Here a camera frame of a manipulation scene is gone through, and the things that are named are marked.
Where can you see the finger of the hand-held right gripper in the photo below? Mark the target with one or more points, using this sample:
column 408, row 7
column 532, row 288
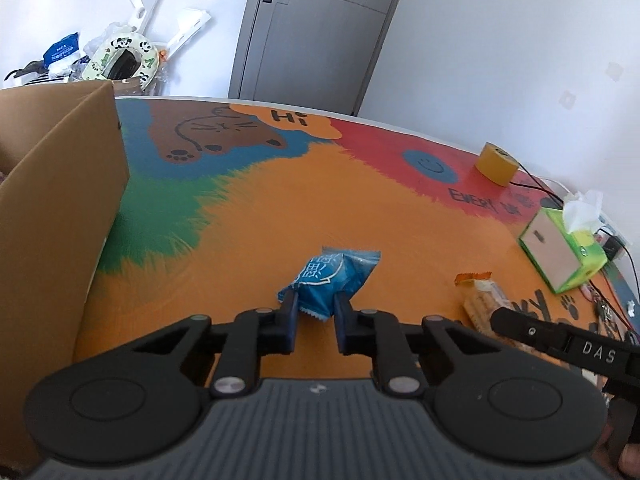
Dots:
column 532, row 332

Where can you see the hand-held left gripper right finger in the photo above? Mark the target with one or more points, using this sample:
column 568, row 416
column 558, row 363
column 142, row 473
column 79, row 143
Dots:
column 342, row 325

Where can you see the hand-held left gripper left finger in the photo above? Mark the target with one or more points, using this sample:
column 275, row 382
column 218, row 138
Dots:
column 290, row 322

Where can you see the blue snack packet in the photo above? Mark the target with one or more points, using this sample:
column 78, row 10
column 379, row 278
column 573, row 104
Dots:
column 330, row 275

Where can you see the orange cracker packet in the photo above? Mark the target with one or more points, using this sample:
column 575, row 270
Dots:
column 482, row 300

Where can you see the brown cardboard box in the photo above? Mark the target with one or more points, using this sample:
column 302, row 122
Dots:
column 55, row 235

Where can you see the person's right hand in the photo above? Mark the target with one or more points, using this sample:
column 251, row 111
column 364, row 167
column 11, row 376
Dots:
column 631, row 460

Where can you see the bunch of keys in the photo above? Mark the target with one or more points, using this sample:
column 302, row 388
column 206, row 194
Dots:
column 602, row 307

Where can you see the green tissue box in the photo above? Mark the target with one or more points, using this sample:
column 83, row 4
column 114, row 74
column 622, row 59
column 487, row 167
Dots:
column 555, row 250

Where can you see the black power adapter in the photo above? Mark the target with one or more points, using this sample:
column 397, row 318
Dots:
column 612, row 247

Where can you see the colourful cartoon table mat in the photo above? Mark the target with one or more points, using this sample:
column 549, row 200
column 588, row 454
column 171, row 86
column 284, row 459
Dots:
column 310, row 200

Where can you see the yellow tape roll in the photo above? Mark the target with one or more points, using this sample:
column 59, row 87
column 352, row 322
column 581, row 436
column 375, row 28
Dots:
column 495, row 165

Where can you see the grey door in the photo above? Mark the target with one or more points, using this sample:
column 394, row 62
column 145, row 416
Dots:
column 320, row 35

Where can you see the short white board with holes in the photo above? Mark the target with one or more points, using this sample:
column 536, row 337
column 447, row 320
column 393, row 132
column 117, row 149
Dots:
column 187, row 27

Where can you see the clear plastic bag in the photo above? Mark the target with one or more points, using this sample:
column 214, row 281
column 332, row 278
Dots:
column 97, row 42

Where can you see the blue plastic bag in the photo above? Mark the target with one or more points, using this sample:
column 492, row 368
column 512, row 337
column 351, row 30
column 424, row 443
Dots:
column 62, row 50

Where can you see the white wall outlet plate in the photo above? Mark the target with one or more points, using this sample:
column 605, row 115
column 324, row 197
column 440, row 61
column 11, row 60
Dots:
column 568, row 97

